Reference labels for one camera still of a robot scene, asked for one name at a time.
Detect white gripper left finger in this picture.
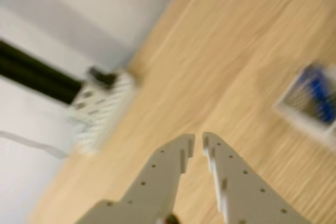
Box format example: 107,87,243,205
78,132,197,224

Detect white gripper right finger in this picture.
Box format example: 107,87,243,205
202,131,311,224

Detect blue clothes peg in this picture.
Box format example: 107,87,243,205
309,76,334,124

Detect small white lattice crate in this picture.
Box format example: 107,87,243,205
273,62,336,141

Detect black clamp block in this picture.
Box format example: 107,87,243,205
87,66,117,89

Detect white perforated base plate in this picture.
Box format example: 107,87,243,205
65,70,138,156

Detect dark camera stand pole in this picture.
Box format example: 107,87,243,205
0,39,82,105

